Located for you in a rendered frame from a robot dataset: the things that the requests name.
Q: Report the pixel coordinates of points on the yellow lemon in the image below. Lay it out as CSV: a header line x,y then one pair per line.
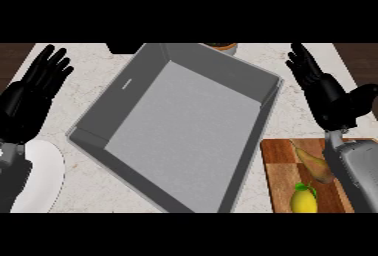
x,y
303,200

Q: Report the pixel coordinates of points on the white plate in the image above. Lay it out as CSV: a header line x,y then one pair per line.
x,y
42,176

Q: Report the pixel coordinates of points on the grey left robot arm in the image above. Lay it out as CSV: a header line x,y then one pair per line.
x,y
9,173

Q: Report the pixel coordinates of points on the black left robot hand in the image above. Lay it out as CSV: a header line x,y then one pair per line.
x,y
27,96

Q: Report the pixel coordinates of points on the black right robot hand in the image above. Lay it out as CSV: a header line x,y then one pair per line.
x,y
331,100

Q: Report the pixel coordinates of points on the orange and white pot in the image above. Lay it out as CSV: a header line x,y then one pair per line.
x,y
224,47

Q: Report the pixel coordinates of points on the black object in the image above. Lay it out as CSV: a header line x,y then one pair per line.
x,y
123,47

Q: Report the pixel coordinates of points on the brown wooden cutting board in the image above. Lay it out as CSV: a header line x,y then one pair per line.
x,y
286,176

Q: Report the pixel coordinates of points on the large grey box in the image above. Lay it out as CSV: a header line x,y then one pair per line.
x,y
187,133

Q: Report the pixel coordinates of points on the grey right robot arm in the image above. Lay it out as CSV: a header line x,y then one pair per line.
x,y
355,170

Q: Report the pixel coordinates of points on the brown pear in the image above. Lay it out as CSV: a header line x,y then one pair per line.
x,y
314,165

